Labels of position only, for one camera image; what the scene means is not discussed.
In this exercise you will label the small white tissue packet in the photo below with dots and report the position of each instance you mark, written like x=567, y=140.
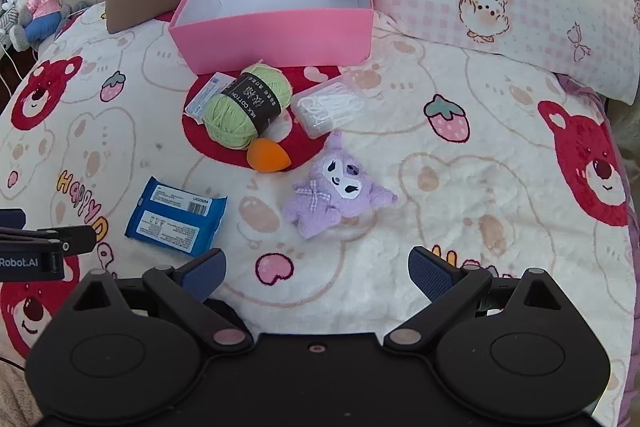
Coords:
x=205, y=94

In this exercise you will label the orange makeup sponge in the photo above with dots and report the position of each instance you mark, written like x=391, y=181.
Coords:
x=267, y=155

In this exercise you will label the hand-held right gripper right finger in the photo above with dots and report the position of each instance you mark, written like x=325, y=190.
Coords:
x=432, y=274

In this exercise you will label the pink cardboard box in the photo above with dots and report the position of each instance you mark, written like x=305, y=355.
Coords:
x=275, y=37

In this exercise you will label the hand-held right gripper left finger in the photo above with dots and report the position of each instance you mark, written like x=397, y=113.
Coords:
x=205, y=274

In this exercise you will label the blue wet wipes packet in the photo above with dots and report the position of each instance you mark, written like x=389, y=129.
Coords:
x=170, y=217

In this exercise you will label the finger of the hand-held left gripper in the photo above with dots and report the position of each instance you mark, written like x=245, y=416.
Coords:
x=11, y=218
x=60, y=239

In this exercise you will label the purple plush toy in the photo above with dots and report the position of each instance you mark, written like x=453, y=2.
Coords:
x=325, y=207

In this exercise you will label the pink checked cartoon pillow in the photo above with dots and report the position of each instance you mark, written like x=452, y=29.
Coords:
x=525, y=32

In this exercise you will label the green yarn ball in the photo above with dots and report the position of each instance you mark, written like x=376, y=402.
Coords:
x=225, y=122

